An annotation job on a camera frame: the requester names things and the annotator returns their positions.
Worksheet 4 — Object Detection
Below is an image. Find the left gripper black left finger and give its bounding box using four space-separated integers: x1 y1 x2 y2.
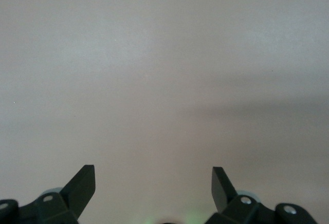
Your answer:
0 164 96 224

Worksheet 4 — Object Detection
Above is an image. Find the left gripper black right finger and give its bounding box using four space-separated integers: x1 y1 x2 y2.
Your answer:
205 166 320 224

